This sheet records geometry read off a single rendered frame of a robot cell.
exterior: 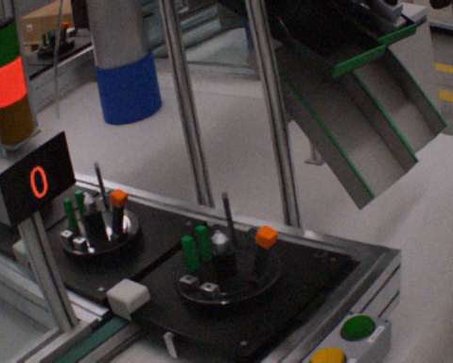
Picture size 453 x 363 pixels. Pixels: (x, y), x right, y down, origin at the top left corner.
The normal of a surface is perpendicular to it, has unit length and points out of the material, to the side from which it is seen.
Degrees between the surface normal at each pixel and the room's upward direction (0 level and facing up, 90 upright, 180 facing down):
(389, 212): 0
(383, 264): 0
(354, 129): 45
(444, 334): 0
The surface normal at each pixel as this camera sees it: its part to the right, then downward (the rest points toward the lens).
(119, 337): 0.77, 0.17
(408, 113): 0.35, -0.45
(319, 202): -0.17, -0.88
